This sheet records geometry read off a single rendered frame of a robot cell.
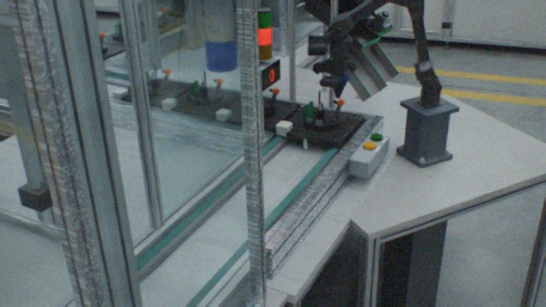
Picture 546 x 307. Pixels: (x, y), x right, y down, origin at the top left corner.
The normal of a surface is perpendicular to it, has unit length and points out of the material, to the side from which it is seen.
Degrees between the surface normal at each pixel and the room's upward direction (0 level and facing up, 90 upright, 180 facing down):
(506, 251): 0
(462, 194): 0
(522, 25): 90
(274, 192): 0
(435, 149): 90
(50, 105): 90
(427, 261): 90
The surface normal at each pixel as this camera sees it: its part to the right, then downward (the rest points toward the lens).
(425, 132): -0.32, 0.45
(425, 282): 0.45, 0.41
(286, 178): -0.03, -0.88
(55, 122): 0.88, 0.20
